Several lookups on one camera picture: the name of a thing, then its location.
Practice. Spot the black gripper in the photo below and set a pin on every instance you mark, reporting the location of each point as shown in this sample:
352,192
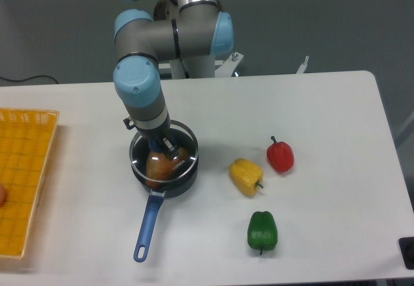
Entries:
157,133

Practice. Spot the glass pot lid blue knob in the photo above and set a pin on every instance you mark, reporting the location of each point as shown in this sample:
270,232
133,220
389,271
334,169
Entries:
140,148

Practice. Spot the dark saucepan blue handle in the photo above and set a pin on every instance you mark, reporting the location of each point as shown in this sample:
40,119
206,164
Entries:
155,199

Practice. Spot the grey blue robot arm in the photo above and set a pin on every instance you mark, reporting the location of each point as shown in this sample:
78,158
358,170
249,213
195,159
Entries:
199,28

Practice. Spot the triangular pastry bread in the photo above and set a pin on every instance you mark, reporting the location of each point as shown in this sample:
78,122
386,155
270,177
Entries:
160,168

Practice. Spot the yellow bell pepper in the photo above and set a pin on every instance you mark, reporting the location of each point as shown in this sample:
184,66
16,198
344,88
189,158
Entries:
247,176

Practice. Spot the red bell pepper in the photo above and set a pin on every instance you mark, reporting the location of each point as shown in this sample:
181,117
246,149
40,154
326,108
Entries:
280,156

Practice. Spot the green bell pepper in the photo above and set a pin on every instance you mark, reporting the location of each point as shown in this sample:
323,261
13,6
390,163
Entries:
262,233

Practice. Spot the yellow woven basket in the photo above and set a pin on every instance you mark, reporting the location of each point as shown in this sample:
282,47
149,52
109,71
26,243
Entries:
26,140

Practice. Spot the orange round item in basket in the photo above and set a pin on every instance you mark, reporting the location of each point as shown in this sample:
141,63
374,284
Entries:
2,194

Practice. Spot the black device at table edge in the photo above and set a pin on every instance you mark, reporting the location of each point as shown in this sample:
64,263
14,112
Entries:
406,245

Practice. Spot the white bracket behind table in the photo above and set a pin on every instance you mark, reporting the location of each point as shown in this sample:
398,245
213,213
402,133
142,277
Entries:
302,68

